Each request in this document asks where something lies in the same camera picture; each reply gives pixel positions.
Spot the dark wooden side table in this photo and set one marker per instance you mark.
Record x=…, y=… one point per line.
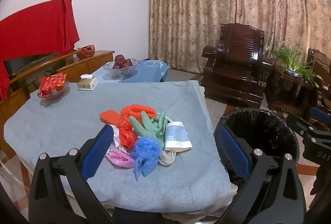
x=287, y=92

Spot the red cloth cover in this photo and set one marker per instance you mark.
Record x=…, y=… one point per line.
x=36, y=30

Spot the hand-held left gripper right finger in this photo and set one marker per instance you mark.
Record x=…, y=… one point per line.
x=235, y=154

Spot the white blue toothpaste tube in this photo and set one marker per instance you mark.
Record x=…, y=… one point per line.
x=177, y=136

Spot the green rubber glove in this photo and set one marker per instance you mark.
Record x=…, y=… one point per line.
x=147, y=128

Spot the white tissue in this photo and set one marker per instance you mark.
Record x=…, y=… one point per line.
x=167, y=158

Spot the white tissue box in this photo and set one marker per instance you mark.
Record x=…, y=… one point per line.
x=88, y=83

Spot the blue plastic bag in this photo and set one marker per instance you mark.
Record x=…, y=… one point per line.
x=146, y=153

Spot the glass fruit bowl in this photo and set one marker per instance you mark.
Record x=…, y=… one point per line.
x=121, y=73

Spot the pink plastic bag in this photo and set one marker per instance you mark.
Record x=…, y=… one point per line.
x=119, y=158

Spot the light blue tablecloth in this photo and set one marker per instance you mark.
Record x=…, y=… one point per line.
x=147, y=71

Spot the small orange foam net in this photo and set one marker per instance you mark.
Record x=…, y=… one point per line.
x=110, y=117

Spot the black bagged trash bin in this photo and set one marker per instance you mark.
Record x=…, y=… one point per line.
x=258, y=131

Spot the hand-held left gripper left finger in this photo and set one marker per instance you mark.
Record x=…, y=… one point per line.
x=97, y=154

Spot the dark red apple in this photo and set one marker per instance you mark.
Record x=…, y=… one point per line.
x=127, y=62
x=119, y=58
x=116, y=66

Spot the green potted plant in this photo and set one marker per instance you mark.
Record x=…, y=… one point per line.
x=292, y=61

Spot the red patterned gift packet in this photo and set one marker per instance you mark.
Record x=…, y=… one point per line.
x=53, y=82

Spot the beige patterned curtain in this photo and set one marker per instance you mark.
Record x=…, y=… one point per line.
x=206, y=1

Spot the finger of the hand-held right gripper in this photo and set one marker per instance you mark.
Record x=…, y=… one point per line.
x=319, y=113
x=297, y=124

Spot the grey tablecloth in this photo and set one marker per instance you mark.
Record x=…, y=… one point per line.
x=64, y=120

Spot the light wooden cabinet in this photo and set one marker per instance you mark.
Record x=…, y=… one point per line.
x=98, y=61

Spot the dark wooden cushioned armchair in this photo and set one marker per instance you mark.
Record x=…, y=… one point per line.
x=320, y=66

